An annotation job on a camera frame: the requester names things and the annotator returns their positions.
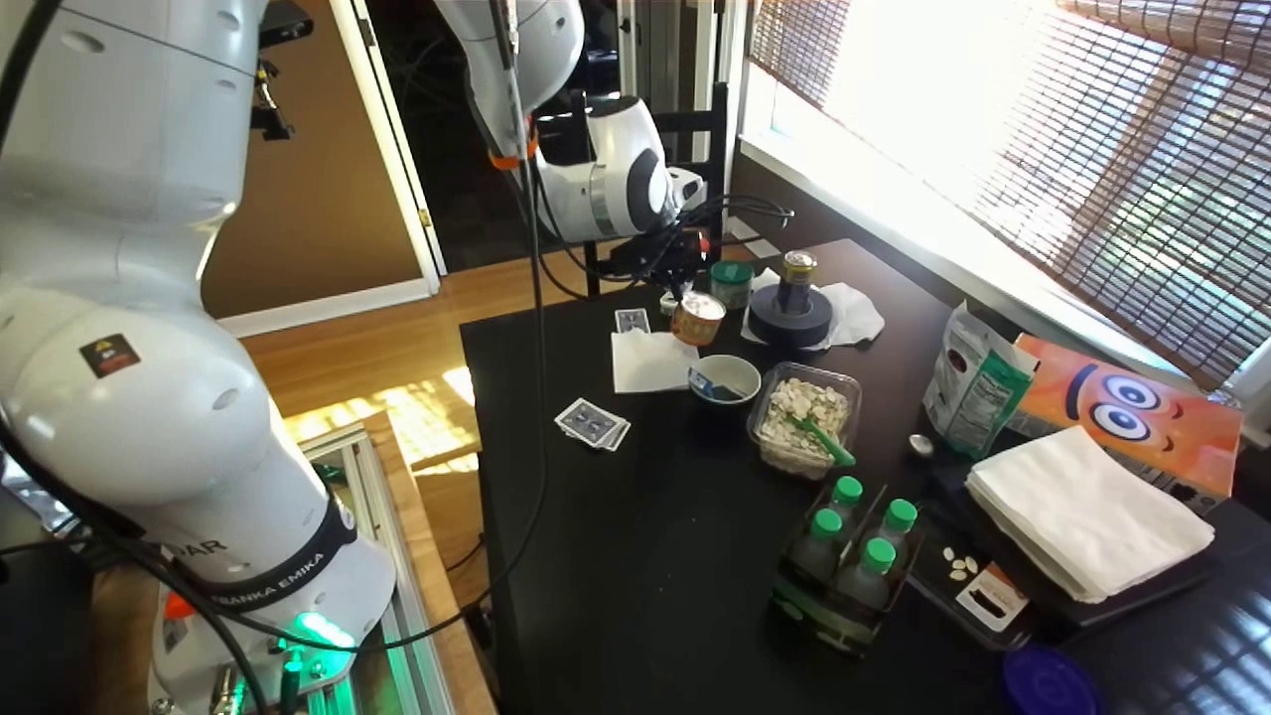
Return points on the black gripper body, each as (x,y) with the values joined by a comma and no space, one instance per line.
(671,249)

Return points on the orange label tin can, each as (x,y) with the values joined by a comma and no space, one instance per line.
(698,324)

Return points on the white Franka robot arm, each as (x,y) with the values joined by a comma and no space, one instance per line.
(134,400)

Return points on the small green jar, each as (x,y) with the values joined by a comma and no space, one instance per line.
(734,282)

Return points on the small blue patterned card box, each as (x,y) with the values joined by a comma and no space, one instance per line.
(635,320)

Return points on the brass round topped object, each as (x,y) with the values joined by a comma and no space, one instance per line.
(796,269)

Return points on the white paper napkin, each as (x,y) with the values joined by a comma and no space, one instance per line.
(651,363)

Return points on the black tape roll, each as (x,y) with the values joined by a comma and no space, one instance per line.
(791,324)

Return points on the black wooden chair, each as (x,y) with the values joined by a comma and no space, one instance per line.
(720,171)

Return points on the blue white sachet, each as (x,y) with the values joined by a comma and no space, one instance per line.
(718,387)

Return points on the crumpled white paper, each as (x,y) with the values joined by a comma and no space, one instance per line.
(856,310)

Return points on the clear container of seeds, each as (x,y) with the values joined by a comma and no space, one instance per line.
(796,401)

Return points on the blue patterned playing cards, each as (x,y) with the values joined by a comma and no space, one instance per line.
(595,422)

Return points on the green plastic scoop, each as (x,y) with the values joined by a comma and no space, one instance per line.
(823,438)

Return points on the green capped clear bottle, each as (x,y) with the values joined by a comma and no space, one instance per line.
(880,552)
(848,494)
(905,512)
(827,524)

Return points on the small white round cap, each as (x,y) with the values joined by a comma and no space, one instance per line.
(923,444)

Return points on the white green food pouch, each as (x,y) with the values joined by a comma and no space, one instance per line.
(974,384)

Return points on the white window sill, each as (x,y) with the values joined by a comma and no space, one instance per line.
(1060,303)

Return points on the pack of green bottles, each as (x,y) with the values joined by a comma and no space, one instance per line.
(810,618)

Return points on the white card with black slot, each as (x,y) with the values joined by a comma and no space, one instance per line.
(1008,591)

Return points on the bamboo window blinds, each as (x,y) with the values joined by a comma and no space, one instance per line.
(1125,160)

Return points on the folded white towel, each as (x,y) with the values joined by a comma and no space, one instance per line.
(1078,511)

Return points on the colourful snack bag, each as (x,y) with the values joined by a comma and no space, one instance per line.
(1167,422)

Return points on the black tray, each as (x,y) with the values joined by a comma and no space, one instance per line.
(1113,610)

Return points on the blue round lid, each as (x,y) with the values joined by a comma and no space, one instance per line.
(1048,681)

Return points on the white door frame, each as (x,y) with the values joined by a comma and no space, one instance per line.
(400,160)

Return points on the wooden frame cart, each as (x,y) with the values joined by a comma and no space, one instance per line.
(422,610)

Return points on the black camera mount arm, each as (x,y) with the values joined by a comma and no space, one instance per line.
(272,122)

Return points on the black mounted camera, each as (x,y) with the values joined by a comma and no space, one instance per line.
(289,17)

